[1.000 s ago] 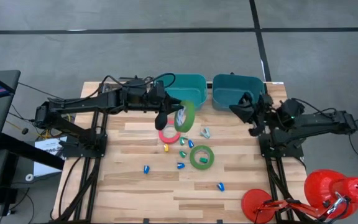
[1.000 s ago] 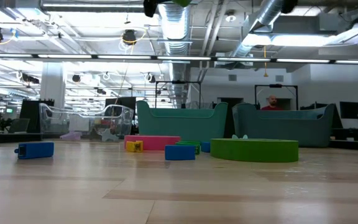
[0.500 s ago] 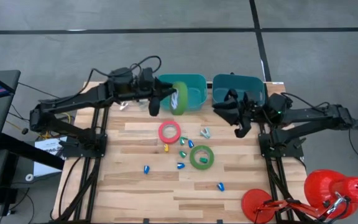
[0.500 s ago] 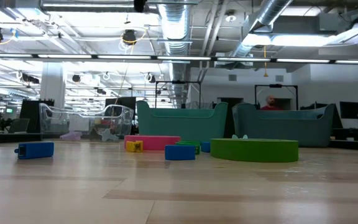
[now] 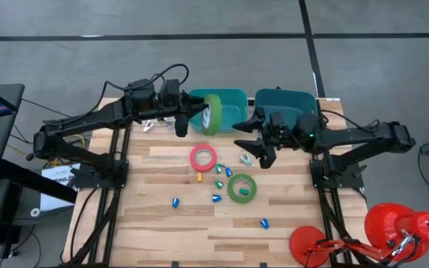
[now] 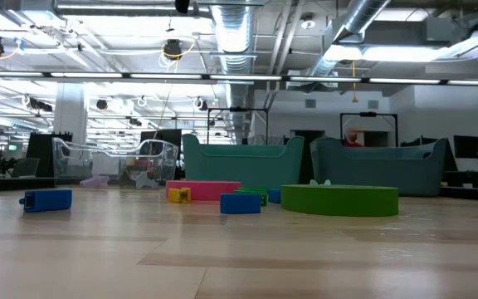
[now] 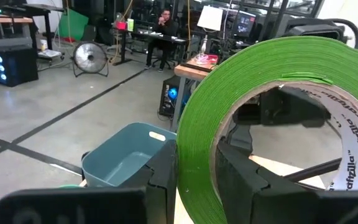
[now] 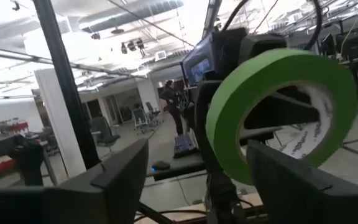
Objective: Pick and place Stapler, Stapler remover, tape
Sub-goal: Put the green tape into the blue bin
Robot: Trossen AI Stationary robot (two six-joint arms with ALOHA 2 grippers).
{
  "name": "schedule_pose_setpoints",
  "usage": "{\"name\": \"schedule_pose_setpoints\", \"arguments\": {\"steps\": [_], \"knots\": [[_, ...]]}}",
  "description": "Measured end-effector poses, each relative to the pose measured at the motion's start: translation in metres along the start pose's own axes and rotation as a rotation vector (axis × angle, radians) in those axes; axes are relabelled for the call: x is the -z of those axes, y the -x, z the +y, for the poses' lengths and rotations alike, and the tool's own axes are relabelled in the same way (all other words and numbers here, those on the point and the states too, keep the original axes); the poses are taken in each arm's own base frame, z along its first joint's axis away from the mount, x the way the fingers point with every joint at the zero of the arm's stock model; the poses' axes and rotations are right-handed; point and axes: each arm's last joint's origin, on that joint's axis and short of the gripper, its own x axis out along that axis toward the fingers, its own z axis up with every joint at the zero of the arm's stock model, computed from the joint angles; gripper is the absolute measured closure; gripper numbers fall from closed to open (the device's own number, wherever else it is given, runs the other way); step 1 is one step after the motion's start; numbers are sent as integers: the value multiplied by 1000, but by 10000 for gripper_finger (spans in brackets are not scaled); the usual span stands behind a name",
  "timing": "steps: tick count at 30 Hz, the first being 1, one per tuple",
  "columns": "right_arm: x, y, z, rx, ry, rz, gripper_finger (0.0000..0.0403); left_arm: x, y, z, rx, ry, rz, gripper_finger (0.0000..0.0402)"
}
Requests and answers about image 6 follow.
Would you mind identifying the dusty blue plastic bin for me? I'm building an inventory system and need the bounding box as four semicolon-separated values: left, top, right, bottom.
310;136;448;197

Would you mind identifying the silver ventilation duct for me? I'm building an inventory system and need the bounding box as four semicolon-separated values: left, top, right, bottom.
210;0;257;145
300;0;393;91

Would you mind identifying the pink tape roll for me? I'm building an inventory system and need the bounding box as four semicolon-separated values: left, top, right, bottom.
165;179;243;203

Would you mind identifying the pale grey staple remover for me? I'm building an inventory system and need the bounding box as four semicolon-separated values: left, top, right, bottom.
134;170;160;190

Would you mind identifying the black computer monitor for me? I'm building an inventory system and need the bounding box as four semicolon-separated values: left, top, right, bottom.
139;128;183;167
453;135;478;160

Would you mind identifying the yellow hanging cord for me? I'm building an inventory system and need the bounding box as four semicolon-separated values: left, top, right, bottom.
350;60;359;104

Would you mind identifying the long ceiling light strip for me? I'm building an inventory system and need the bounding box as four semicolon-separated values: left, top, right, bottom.
0;70;478;86

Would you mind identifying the teal plastic bin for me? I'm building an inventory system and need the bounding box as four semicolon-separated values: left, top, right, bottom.
182;133;305;194

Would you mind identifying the clear plastic bin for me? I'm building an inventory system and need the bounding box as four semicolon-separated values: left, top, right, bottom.
51;137;180;189

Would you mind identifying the black equipment cabinet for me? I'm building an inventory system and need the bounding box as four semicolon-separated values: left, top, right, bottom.
26;131;74;179

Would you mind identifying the black office desk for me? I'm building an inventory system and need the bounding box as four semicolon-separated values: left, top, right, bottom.
441;169;478;189

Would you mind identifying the yellow mini stapler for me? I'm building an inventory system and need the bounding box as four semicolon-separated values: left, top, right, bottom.
168;187;193;204

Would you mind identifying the white building column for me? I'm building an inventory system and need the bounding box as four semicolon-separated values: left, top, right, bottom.
53;81;89;146

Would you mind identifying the green tape roll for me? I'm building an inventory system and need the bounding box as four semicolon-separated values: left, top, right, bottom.
280;184;400;218

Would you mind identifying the person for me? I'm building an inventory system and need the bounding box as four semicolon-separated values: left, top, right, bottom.
344;126;365;149

